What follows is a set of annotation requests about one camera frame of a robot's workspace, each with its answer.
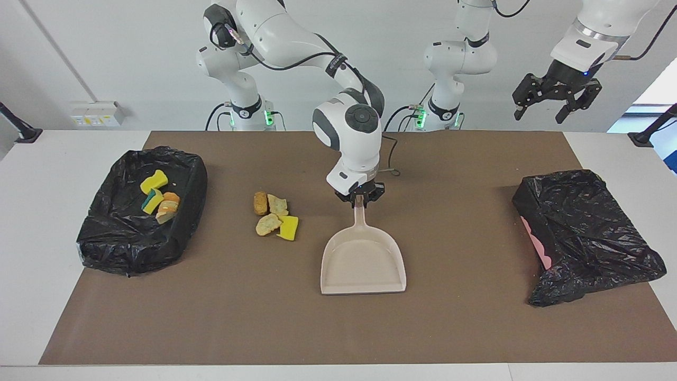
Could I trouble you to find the white wall conduit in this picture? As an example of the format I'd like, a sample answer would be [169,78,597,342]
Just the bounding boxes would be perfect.
[19,0,99,104]

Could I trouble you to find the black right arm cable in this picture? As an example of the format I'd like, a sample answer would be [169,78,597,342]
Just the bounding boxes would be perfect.
[211,21,402,178]

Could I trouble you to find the brown table mat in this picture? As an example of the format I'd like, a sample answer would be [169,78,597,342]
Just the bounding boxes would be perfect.
[39,131,677,366]

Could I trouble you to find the bin lined with black bag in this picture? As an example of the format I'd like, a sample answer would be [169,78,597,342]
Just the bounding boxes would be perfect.
[77,147,208,277]

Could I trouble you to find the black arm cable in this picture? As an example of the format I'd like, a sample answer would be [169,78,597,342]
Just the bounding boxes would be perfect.
[211,21,402,178]
[492,0,663,61]

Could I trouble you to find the black base power cable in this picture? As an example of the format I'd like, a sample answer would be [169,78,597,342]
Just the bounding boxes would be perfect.
[383,84,435,132]
[205,103,229,131]

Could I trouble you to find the pink bin with black bag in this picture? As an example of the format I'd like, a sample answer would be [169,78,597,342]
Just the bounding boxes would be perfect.
[512,169,667,307]

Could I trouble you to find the yellow sponge piece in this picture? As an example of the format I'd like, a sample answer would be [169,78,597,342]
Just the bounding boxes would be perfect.
[142,189,164,215]
[140,170,169,195]
[276,215,299,242]

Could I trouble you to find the white wall socket box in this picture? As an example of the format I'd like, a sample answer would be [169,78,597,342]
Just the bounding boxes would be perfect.
[70,102,127,128]

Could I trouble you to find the beige plastic dustpan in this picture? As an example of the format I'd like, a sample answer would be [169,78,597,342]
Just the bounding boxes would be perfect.
[320,195,407,295]

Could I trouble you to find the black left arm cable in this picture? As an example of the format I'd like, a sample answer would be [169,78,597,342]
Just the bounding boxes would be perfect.
[492,0,663,61]

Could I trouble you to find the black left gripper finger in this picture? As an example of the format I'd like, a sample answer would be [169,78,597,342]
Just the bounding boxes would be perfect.
[555,79,602,125]
[512,73,556,121]

